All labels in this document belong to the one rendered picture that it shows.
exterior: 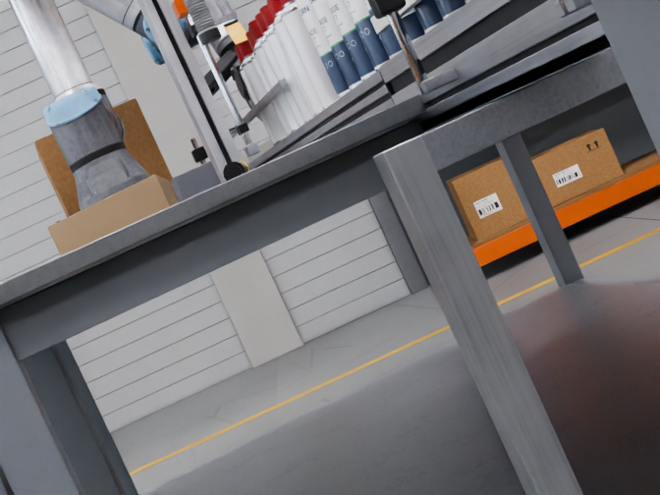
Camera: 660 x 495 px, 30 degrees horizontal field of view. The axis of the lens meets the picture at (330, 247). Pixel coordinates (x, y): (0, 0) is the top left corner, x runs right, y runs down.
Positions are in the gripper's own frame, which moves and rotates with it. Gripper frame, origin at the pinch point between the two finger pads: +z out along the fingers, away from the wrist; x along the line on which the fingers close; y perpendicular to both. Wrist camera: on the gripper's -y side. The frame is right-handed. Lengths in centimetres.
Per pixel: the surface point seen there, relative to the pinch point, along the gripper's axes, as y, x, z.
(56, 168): -40, 23, -26
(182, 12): -9.0, -26.2, -11.9
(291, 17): -1, -55, 21
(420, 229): -17, -104, 86
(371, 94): -5, -78, 53
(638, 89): -37, -185, 123
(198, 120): -15.8, -23.8, 9.5
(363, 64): -1, -71, 45
